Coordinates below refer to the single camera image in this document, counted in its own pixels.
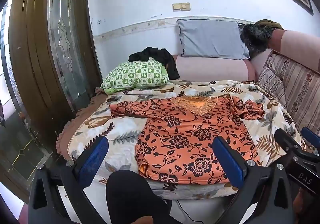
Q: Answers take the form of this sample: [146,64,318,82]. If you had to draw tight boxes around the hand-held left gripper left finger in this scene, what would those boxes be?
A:
[27,135,109,224]

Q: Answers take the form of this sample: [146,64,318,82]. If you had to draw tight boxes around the striped sofa cushion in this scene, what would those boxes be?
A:
[257,54,320,139]

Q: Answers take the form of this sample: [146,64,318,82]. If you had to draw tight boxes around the dark glass door panel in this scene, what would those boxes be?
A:
[0,104,63,197]

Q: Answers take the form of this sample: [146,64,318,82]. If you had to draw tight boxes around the brown ruffled cloth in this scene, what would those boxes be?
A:
[55,94,110,162]

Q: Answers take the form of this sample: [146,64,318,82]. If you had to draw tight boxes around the person's black trouser leg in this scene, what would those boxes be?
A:
[105,170,173,224]

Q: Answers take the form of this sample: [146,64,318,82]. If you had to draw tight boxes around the dark furry cushion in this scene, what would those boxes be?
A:
[240,24,274,53]

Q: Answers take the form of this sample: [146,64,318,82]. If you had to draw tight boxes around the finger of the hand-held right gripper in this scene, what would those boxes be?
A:
[301,126,320,151]
[274,128,304,157]

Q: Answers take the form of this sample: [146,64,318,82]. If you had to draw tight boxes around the green checkered pillow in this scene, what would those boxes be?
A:
[101,57,170,95]

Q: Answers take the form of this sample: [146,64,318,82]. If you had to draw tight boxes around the black garment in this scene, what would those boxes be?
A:
[128,47,180,80]

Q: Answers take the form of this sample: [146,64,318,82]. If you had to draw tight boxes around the pink sofa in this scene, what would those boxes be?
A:
[172,29,320,83]

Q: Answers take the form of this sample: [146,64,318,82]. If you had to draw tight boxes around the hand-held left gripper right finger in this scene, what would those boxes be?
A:
[212,136,294,224]

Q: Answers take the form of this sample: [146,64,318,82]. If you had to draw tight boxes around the wooden door with glass panel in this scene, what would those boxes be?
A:
[7,0,103,124]

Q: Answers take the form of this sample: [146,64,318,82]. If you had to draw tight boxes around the orange floral shirt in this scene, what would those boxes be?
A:
[109,95,266,184]

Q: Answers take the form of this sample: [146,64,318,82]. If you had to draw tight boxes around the olive cloth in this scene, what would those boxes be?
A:
[254,19,284,31]

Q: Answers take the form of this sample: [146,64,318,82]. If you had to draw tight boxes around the leaf print blanket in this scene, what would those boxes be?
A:
[67,80,308,199]

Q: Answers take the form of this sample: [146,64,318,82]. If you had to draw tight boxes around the grey pillow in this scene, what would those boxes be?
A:
[176,19,250,60]

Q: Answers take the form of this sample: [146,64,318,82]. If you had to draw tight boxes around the thin black cable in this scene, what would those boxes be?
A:
[175,199,200,222]

